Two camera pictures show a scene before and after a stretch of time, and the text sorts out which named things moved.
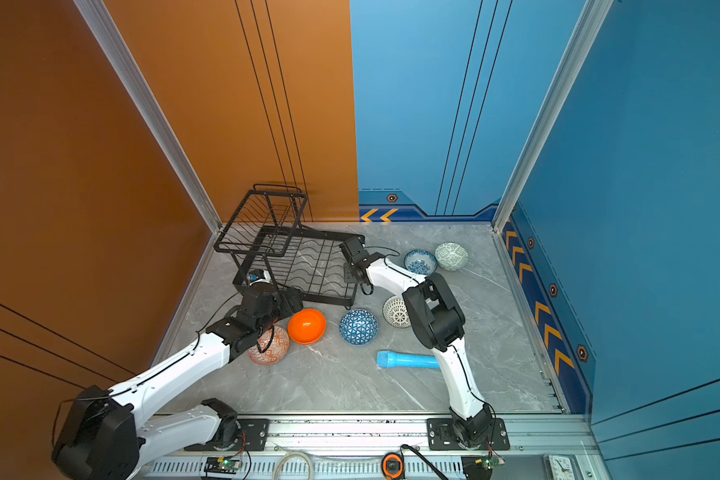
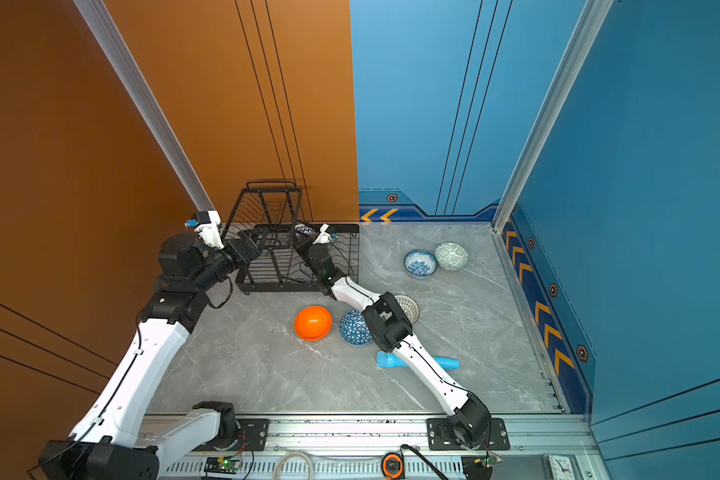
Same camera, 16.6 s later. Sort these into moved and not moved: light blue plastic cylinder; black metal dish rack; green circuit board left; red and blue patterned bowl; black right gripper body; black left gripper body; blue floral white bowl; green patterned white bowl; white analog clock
Moved: red and blue patterned bowl; black right gripper body; black left gripper body
Not moved: green circuit board left; green patterned white bowl; black metal dish rack; light blue plastic cylinder; white analog clock; blue floral white bowl
